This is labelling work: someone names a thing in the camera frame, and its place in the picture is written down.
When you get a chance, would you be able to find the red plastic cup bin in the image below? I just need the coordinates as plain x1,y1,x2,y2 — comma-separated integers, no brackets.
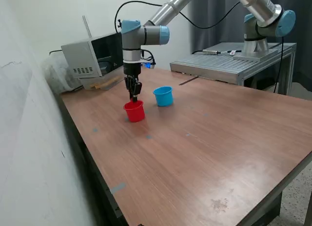
123,100,146,123

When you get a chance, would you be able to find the black hanging cable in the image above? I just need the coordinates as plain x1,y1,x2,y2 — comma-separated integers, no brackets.
273,35,285,94

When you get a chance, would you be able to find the crumpled clear plastic bag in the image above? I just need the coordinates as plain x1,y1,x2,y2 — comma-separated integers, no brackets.
40,54,83,95

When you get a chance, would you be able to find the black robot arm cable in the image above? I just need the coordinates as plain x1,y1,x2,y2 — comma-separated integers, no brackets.
115,0,241,65

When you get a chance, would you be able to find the grey tape strip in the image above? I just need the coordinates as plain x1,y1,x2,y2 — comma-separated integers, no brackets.
109,182,127,195

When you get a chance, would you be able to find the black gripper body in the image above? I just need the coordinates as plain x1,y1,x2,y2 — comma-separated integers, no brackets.
123,61,142,78

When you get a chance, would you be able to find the aluminium slotted robot stand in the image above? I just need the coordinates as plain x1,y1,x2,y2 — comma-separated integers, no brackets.
170,42,297,96

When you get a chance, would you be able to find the grey microwave oven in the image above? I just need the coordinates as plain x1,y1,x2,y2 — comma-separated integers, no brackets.
60,32,124,80

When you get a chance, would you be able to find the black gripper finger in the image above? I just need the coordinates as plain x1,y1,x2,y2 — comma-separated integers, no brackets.
132,80,143,103
124,75,134,100

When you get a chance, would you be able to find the grey black sleeved cable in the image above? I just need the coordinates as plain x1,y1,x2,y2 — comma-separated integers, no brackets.
202,49,243,56

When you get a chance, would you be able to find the aluminium robot mounting plate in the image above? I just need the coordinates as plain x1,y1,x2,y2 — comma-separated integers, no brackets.
233,48,278,62

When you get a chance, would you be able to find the thin white rod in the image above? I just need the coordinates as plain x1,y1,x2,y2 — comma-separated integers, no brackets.
82,15,93,39

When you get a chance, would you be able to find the blue plastic cup bin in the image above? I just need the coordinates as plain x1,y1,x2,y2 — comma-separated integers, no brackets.
153,86,174,107

